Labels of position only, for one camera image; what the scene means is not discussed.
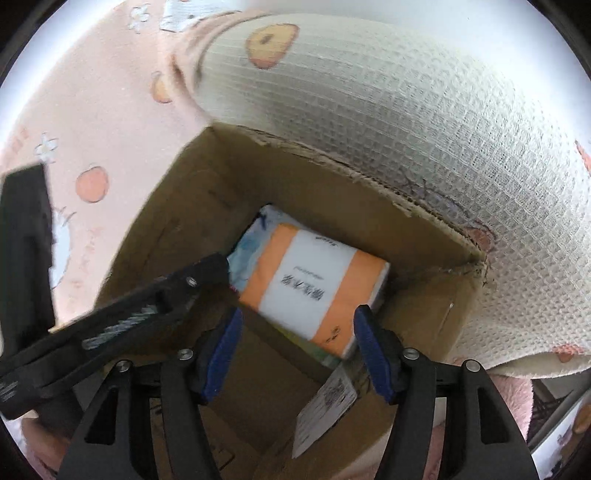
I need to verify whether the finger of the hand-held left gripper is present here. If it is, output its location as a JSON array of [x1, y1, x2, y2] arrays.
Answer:
[[51, 251, 232, 366]]

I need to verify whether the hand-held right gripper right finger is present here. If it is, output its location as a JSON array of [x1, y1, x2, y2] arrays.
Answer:
[[353, 305, 539, 480]]

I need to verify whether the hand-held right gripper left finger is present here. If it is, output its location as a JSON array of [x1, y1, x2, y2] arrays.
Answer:
[[58, 308, 244, 480]]

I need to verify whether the blue cartoon print packet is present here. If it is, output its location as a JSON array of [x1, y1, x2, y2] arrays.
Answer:
[[228, 204, 301, 298]]

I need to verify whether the orange white tissue pack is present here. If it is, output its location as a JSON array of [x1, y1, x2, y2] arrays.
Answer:
[[237, 224, 392, 361]]

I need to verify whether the brown cardboard box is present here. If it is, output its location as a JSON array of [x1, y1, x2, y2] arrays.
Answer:
[[95, 124, 491, 480]]

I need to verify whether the pink fuzzy garment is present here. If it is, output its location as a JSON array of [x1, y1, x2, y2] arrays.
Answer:
[[18, 357, 539, 480]]

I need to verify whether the pink printed bedsheet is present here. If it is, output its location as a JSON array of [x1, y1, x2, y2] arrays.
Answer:
[[0, 0, 301, 333]]

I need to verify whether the cream waffle blanket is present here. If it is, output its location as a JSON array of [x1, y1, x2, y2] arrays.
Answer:
[[194, 9, 591, 379]]

